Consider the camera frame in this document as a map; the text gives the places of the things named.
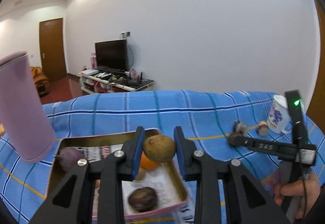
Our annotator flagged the dark cylindrical tin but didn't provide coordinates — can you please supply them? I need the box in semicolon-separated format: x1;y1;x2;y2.
233;121;249;136

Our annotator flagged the orange tangerine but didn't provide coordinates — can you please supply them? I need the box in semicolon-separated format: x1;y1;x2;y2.
140;152;160;171

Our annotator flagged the white printed enamel mug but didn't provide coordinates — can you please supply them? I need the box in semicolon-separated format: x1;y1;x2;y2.
267;95;291;134

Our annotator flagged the person's right hand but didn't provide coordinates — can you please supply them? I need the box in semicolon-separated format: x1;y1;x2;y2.
273;172;321;219

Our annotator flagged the brown wooden door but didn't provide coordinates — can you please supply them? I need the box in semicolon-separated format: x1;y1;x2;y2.
39;18;67;83

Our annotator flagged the black wifi router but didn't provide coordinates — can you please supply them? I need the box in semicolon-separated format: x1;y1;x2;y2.
127;72;143;86

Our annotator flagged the blue plaid towel cloth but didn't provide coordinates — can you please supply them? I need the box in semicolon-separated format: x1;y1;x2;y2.
0;89;325;224

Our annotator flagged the white TV stand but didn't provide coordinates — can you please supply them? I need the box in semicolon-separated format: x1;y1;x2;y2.
78;73;154;95

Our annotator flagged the pink box beside television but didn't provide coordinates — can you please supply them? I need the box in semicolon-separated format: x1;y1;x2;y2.
90;52;97;69

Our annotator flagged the pink metal tray box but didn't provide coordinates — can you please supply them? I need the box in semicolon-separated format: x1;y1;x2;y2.
56;131;188;222

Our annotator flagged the large purple round fruit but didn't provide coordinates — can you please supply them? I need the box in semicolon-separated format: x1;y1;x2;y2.
56;147;84;172

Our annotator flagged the lilac thermos bottle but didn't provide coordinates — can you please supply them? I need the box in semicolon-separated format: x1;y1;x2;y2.
1;51;56;163

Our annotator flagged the brown kiwi fruit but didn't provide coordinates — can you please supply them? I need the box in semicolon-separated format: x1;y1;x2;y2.
143;135;176;163

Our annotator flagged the dark brown passion fruit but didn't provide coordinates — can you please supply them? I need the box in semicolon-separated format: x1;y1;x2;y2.
227;133;242;146

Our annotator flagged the small olive-brown fruit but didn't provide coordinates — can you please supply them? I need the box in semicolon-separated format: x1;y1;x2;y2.
135;167;146;181

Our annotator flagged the orange brown sofa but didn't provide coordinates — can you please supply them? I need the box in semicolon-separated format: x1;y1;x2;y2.
30;66;50;97

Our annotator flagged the black flat television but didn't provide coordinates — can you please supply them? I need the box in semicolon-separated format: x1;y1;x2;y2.
95;40;128;71

